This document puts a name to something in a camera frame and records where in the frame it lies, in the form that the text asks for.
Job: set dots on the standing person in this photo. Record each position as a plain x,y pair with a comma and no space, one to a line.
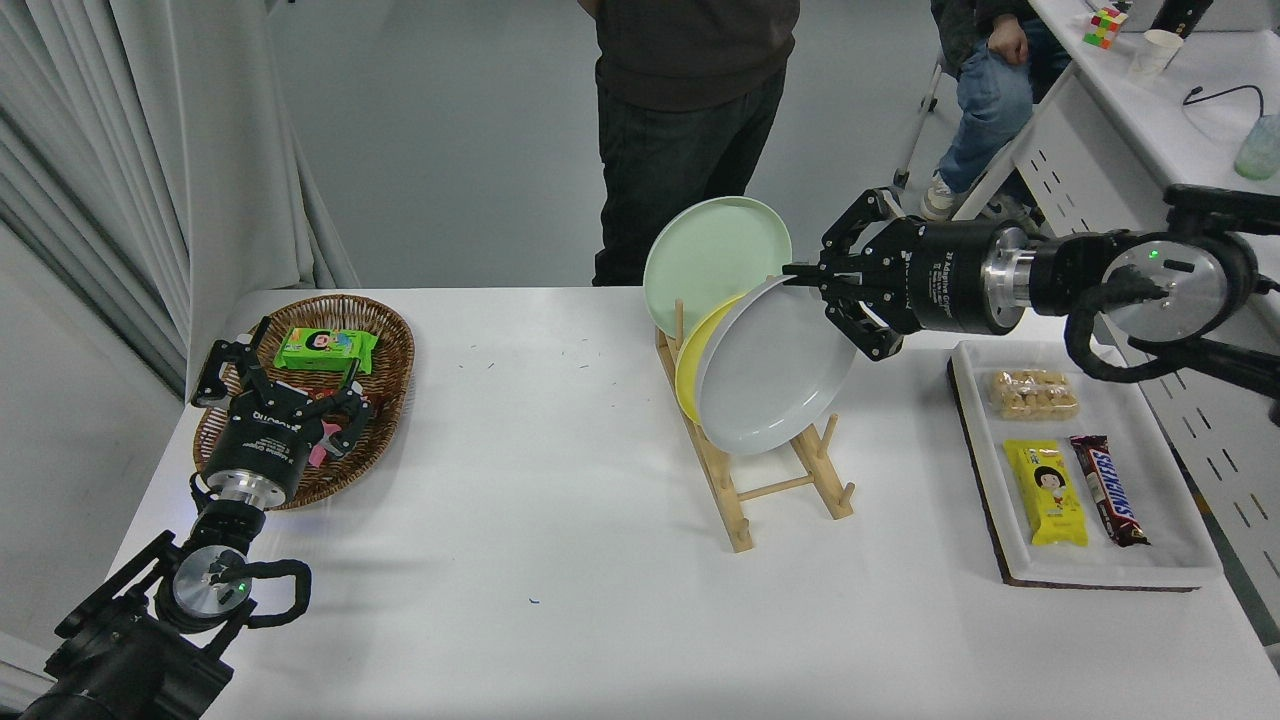
690,150

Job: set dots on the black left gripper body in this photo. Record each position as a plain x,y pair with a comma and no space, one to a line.
258,440

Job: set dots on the white tray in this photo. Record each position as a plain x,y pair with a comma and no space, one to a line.
1160,470

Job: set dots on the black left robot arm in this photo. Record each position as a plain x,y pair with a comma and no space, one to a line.
120,660

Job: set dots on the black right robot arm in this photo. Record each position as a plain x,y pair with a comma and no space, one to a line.
1080,270

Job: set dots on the seated person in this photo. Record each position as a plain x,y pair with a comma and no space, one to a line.
985,110

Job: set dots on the clear nut bar packet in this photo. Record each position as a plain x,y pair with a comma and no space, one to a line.
1035,393

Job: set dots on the white paper cup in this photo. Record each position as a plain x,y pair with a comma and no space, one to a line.
1155,55

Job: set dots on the colourful puzzle cube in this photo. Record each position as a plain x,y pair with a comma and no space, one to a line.
1105,28

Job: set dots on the green snack pack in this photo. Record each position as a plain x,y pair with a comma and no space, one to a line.
325,350

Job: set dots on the pale green plate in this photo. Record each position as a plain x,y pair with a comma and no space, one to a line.
710,250

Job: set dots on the white perforated side desk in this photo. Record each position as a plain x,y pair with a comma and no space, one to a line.
1130,140

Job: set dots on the seated person's hand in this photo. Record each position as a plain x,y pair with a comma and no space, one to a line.
1010,42

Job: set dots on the brown wicker basket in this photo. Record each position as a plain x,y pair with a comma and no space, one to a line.
390,350

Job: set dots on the wooden plate rack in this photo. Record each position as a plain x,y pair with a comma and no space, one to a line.
740,520

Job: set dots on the brown Snickers bar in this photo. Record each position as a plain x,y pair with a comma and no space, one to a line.
1108,490

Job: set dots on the yellow snack bar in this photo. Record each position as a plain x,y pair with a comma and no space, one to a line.
1048,495

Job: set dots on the yellow plate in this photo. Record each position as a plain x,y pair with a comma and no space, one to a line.
690,365

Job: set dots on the grey curtain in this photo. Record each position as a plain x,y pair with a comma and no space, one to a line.
100,150

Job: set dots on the grey plate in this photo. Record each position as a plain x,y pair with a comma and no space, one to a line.
775,370

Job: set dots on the black desk object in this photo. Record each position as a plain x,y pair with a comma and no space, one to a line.
1180,15

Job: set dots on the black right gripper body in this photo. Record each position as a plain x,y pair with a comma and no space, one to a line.
940,278

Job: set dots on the white wheeled chair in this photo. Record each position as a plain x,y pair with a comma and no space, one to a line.
915,130

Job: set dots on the pink wrapper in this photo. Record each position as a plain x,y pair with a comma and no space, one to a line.
320,448

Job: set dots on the green translucent cup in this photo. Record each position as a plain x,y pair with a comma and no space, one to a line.
1258,150

